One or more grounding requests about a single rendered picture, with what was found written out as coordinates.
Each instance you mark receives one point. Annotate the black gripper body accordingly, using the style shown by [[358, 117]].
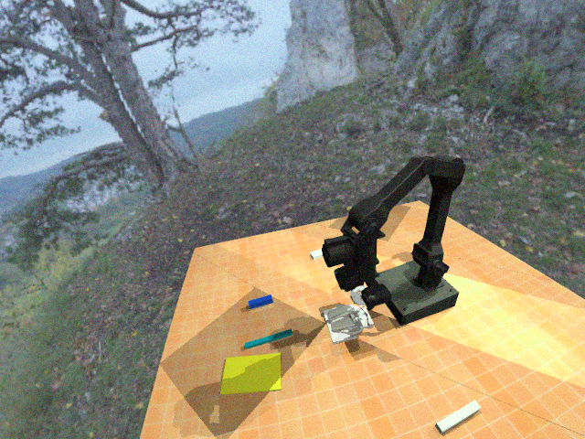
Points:
[[374, 294]]

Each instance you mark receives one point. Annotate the yellow flat plate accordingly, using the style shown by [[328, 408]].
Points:
[[252, 374]]

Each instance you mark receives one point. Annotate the pale grey rectangular bar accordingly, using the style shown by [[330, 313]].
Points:
[[452, 420]]

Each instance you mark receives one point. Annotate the teal flat bar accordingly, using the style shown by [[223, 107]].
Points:
[[268, 339]]

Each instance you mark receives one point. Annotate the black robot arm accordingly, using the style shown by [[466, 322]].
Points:
[[370, 214]]

